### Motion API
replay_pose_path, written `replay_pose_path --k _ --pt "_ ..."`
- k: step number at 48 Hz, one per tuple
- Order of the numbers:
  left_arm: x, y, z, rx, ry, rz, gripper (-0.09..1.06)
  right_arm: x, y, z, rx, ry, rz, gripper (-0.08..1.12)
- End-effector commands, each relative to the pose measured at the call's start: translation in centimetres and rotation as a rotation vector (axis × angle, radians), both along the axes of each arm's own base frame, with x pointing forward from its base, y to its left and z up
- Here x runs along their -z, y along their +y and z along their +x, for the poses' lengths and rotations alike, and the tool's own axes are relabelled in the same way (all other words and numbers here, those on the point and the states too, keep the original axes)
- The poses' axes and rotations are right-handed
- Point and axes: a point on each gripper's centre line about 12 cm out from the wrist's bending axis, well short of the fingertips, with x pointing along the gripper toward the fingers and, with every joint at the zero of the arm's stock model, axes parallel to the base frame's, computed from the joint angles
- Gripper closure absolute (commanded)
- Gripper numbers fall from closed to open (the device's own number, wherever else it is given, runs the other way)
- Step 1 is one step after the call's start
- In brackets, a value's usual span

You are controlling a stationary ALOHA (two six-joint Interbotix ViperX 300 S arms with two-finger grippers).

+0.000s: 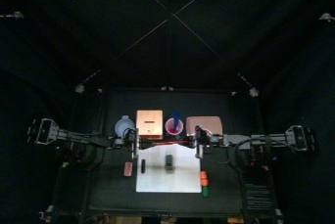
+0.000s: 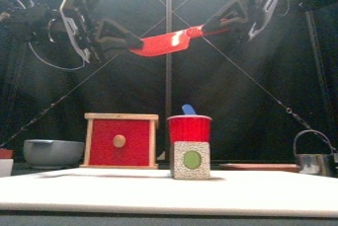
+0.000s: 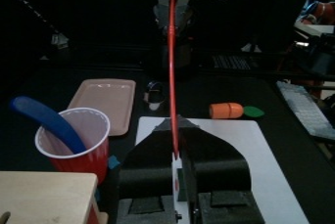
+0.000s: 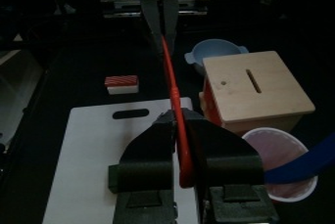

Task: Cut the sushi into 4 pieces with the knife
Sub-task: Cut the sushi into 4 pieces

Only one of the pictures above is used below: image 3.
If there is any wooden box with slot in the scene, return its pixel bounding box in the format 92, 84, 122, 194
0, 170, 110, 224

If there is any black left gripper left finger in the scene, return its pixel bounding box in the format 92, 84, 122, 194
116, 118, 178, 224

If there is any white cutting board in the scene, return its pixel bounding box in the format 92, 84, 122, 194
135, 115, 311, 224

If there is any blue tape piece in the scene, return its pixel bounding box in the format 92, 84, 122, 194
107, 155, 122, 170

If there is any blue plastic utensil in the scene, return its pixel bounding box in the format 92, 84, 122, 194
9, 95, 88, 156

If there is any red plastic cup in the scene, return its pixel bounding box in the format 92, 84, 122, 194
33, 107, 111, 185

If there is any pink rectangular tray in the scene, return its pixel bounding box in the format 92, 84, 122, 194
67, 78, 138, 137

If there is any black keyboard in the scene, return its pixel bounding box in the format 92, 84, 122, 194
211, 55, 252, 71

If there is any orange toy carrot body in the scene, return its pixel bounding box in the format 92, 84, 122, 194
207, 102, 245, 120

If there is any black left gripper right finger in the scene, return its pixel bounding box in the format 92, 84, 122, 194
178, 116, 265, 224

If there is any metal frame clamp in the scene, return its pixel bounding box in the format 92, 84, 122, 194
49, 32, 71, 50

